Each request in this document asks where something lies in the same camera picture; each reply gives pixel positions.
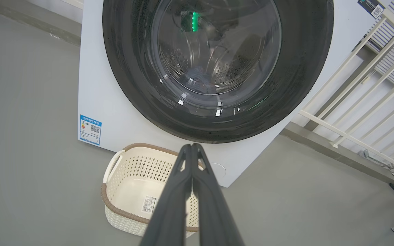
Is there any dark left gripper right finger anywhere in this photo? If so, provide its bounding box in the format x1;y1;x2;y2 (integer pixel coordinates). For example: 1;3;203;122
191;142;246;246

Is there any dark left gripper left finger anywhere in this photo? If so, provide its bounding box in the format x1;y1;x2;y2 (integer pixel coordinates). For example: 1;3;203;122
139;143;194;246

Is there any round black glass washer door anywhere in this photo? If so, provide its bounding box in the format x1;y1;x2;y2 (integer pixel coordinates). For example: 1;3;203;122
102;0;334;144

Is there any white front-load washing machine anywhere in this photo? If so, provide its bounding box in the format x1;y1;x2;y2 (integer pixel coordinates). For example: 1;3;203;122
78;0;386;188

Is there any basket barcode sticker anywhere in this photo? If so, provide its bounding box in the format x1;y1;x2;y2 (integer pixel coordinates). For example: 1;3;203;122
140;195;159;214

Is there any round white filter cover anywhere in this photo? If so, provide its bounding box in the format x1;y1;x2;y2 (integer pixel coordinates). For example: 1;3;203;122
210;163;227;178

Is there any cream perforated laundry basket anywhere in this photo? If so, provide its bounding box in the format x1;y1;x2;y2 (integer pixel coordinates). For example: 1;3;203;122
100;142;207;238

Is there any blue energy label sticker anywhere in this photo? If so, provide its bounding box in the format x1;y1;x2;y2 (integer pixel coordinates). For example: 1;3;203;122
78;114;103;147

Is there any white metal railing rack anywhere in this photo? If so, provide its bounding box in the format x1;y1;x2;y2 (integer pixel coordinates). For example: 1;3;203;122
298;9;394;179

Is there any dark QR code sticker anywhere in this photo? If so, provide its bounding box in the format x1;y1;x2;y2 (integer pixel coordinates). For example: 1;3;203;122
357;0;386;19

